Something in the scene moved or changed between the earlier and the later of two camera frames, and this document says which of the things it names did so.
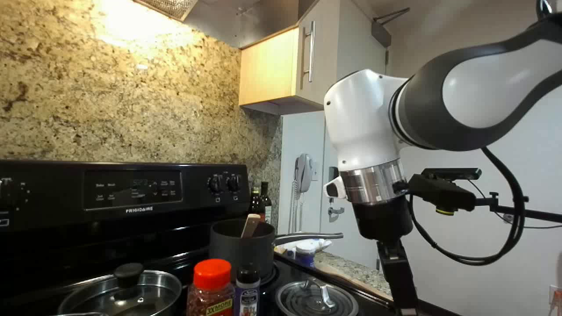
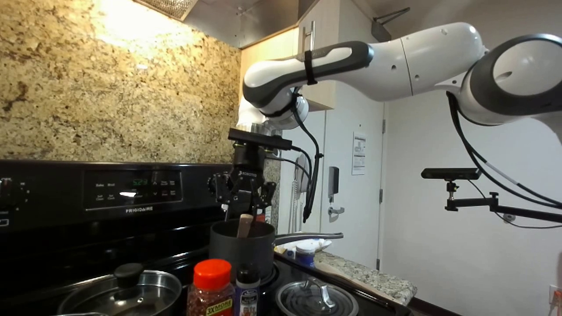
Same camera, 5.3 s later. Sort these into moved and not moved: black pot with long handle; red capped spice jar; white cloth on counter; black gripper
Moved: black gripper
Not moved: black pot with long handle; red capped spice jar; white cloth on counter
